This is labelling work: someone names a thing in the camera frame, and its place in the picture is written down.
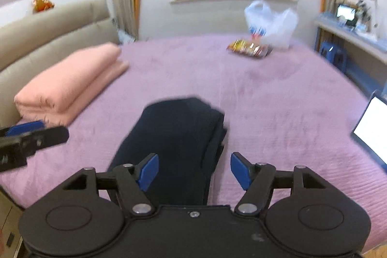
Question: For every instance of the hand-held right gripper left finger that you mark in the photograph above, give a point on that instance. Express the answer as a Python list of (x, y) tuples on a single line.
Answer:
[(148, 171)]

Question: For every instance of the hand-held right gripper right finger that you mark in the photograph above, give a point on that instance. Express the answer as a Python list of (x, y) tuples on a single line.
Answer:
[(240, 170)]

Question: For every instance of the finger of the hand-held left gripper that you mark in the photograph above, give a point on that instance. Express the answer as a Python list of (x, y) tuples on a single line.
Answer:
[(50, 137), (25, 128)]

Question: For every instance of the black white-striped hoodie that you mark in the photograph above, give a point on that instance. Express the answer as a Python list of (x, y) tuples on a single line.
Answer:
[(175, 137)]

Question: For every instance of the folded pink blanket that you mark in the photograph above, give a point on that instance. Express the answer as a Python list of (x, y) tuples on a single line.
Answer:
[(69, 82)]

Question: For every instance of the beige padded headboard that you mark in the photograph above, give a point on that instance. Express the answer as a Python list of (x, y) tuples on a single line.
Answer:
[(45, 31)]

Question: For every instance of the red yellow snack packet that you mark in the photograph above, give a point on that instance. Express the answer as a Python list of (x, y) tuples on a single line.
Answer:
[(249, 48)]

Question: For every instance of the orange plush toy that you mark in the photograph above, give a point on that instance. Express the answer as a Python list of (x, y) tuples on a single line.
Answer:
[(43, 4)]

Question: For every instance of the white cloth bundle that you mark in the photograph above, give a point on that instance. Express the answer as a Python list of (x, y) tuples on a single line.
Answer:
[(125, 36)]

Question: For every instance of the open laptop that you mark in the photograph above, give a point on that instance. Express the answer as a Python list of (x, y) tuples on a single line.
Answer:
[(373, 128)]

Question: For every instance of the blue plastic stool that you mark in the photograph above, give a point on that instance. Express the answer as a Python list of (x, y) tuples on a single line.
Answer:
[(332, 55)]

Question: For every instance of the white plastic bag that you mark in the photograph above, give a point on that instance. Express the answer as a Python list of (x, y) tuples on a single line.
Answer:
[(273, 25)]

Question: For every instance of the white desk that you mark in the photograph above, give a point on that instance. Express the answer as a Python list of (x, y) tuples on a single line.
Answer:
[(353, 34)]

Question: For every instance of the small desk screen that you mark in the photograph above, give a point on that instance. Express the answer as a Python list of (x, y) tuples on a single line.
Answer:
[(346, 13)]

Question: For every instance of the white desk ornament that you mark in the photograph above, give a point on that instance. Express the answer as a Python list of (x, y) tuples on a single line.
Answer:
[(369, 14)]

